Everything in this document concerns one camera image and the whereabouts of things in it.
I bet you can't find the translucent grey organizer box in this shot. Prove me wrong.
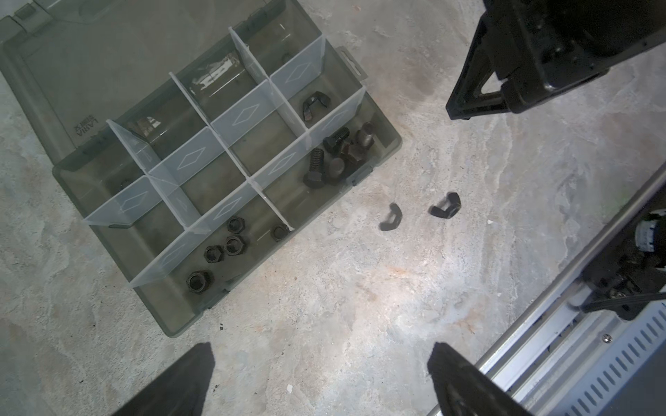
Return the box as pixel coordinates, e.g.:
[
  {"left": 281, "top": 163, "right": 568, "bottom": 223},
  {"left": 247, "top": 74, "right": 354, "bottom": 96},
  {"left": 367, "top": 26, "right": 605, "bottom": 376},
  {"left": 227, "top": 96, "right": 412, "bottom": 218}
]
[{"left": 1, "top": 1, "right": 402, "bottom": 336}]

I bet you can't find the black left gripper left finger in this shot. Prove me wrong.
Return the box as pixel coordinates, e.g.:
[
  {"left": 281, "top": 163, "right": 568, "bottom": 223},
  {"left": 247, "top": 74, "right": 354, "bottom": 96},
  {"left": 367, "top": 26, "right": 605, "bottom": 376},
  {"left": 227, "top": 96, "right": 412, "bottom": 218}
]
[{"left": 114, "top": 343, "right": 215, "bottom": 415}]

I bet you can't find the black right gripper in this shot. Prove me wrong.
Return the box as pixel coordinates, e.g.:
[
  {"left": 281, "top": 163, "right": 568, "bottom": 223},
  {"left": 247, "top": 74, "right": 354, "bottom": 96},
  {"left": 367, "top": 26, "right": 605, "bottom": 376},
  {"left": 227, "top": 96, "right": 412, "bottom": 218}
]
[{"left": 447, "top": 1, "right": 665, "bottom": 121}]

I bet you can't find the black wing nut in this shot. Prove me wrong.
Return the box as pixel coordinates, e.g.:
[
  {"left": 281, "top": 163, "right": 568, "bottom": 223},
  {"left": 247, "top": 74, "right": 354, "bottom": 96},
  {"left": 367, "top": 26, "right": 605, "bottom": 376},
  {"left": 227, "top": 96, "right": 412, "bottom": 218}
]
[
  {"left": 302, "top": 91, "right": 331, "bottom": 122},
  {"left": 428, "top": 192, "right": 461, "bottom": 219},
  {"left": 379, "top": 203, "right": 403, "bottom": 232}
]

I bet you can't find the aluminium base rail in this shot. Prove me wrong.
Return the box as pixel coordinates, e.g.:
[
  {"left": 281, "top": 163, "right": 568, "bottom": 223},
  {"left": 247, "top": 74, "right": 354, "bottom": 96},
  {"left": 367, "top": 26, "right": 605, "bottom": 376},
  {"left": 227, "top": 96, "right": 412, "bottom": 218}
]
[{"left": 472, "top": 169, "right": 665, "bottom": 415}]

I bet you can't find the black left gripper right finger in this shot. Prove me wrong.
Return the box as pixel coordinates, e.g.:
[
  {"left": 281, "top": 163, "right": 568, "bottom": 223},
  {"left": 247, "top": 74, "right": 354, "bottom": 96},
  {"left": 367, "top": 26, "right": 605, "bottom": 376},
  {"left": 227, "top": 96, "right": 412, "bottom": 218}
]
[{"left": 428, "top": 343, "right": 530, "bottom": 416}]

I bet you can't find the black hex nut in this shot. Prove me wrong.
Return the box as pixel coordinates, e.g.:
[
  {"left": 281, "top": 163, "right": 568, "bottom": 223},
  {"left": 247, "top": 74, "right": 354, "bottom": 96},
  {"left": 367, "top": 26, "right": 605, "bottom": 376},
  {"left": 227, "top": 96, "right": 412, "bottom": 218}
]
[
  {"left": 227, "top": 216, "right": 246, "bottom": 235},
  {"left": 187, "top": 270, "right": 213, "bottom": 294},
  {"left": 223, "top": 235, "right": 246, "bottom": 256},
  {"left": 204, "top": 245, "right": 225, "bottom": 263}
]

